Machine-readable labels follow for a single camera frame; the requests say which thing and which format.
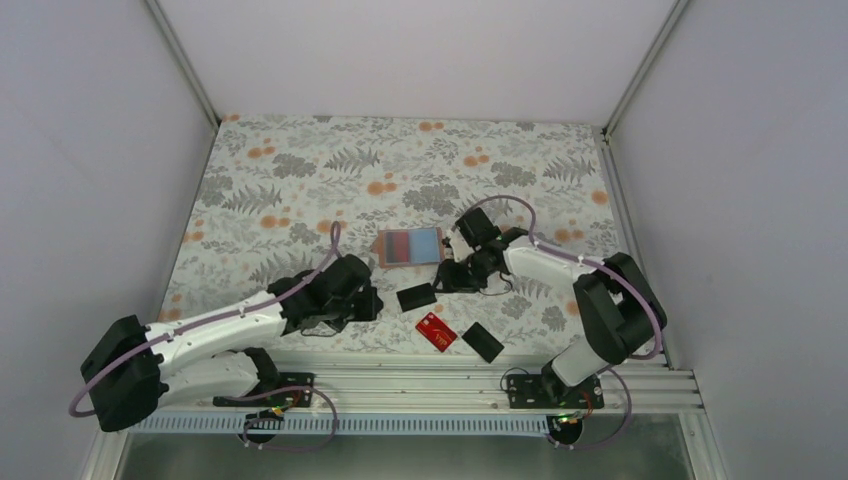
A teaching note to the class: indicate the floral table mat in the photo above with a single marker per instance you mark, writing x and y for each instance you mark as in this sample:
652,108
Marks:
275,184

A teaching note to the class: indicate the red VIP card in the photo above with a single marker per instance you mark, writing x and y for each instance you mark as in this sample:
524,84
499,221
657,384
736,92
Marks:
396,247
436,331

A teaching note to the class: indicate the black card right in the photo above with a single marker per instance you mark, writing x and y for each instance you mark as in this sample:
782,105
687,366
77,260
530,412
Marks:
483,342

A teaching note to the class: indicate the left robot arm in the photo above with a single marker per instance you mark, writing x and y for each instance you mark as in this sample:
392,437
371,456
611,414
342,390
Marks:
135,369

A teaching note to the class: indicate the black card centre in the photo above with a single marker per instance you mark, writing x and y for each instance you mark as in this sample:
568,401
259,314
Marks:
416,297

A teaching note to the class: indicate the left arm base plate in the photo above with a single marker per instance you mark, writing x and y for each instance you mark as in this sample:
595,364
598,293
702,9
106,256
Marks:
291,391

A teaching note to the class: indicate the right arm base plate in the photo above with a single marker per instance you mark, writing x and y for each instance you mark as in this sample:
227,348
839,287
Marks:
533,391

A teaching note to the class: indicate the aluminium rail frame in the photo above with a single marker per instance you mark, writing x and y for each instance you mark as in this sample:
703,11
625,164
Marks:
427,415

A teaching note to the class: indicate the black card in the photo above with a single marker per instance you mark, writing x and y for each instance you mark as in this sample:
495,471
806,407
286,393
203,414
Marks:
416,297
483,342

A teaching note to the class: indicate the brown leather card holder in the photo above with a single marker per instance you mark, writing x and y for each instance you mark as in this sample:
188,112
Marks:
425,247

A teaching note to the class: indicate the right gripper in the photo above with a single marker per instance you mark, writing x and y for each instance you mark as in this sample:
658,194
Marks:
451,281

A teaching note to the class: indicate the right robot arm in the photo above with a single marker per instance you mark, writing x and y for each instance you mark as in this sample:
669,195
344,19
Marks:
618,309

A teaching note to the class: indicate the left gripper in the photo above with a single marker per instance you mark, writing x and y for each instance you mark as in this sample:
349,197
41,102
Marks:
371,306

